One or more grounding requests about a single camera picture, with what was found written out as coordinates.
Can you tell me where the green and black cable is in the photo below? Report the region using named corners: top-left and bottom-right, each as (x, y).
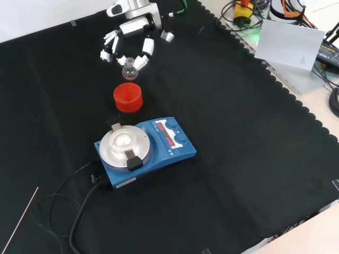
top-left (161, 0), bottom-right (189, 19)

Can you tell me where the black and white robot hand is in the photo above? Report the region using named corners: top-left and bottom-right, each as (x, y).
top-left (100, 15), bottom-right (175, 71)

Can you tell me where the clear round-bottom flask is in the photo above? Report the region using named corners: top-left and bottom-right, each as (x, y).
top-left (122, 57), bottom-right (138, 81)

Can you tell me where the black power adapter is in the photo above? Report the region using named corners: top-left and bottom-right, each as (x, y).
top-left (315, 43), bottom-right (339, 68)

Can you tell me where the thin black probe cable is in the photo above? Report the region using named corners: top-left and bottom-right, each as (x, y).
top-left (28, 161), bottom-right (100, 254)

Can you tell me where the blue-base heater with steel plate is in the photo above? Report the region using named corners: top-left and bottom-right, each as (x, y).
top-left (94, 115), bottom-right (197, 190)

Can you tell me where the thin metal probe rod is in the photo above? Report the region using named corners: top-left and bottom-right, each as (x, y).
top-left (1, 186), bottom-right (39, 254)

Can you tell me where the orange flask support ring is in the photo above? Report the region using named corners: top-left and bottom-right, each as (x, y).
top-left (113, 83), bottom-right (144, 113)

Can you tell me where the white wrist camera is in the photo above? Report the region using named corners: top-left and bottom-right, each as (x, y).
top-left (106, 1), bottom-right (130, 18)

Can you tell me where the black bench cloth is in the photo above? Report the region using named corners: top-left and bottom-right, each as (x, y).
top-left (0, 0), bottom-right (339, 254)

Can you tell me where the yellow stop button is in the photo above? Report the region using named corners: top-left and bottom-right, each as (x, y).
top-left (233, 0), bottom-right (255, 23)

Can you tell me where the thick black power cable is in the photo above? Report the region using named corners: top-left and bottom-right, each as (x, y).
top-left (69, 176), bottom-right (109, 254)

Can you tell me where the orange cable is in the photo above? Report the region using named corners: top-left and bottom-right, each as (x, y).
top-left (280, 0), bottom-right (318, 30)

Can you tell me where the coiled black cable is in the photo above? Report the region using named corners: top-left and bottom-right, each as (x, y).
top-left (328, 87), bottom-right (339, 119)

